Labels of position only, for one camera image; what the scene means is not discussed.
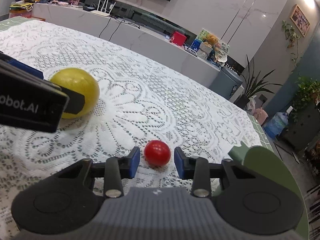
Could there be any potted long-leaf plant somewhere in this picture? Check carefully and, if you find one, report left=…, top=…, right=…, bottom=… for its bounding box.
left=234, top=55, right=282, bottom=109

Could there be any white plastic bag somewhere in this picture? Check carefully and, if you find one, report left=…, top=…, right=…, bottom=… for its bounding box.
left=245, top=95, right=256, bottom=115

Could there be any blue water jug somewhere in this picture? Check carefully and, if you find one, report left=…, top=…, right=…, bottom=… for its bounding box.
left=263, top=106, right=293, bottom=139

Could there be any red box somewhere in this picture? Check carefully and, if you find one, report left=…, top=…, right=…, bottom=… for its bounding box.
left=170, top=31, right=187, bottom=47

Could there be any teddy bear in cup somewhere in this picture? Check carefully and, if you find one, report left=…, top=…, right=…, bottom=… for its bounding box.
left=200, top=34, right=218, bottom=54

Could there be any white tv console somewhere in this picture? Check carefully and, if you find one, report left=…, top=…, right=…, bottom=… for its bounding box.
left=32, top=3, right=220, bottom=87

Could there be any red cherry tomato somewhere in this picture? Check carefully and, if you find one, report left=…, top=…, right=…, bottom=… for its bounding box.
left=144, top=140, right=171, bottom=166

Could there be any grey trash bin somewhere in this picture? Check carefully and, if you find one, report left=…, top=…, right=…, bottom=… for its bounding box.
left=209, top=67, right=242, bottom=100

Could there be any hanging vine plant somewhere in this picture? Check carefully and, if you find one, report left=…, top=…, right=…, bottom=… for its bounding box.
left=281, top=20, right=300, bottom=68

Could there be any pink small heater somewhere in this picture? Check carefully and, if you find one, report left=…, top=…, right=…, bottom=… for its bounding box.
left=253, top=108, right=268, bottom=126

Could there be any white wifi router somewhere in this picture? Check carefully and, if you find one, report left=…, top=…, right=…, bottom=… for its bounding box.
left=91, top=0, right=116, bottom=17

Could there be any framed wall picture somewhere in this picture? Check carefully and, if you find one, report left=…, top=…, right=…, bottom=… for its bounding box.
left=290, top=4, right=310, bottom=37

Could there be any dark grey cabinet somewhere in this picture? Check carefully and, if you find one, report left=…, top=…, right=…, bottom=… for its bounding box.
left=281, top=103, right=319, bottom=151

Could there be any green colander bowl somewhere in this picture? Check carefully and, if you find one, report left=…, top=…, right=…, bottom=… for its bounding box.
left=215, top=144, right=309, bottom=239

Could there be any white lace tablecloth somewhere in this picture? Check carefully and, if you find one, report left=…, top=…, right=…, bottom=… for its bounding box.
left=0, top=19, right=263, bottom=238

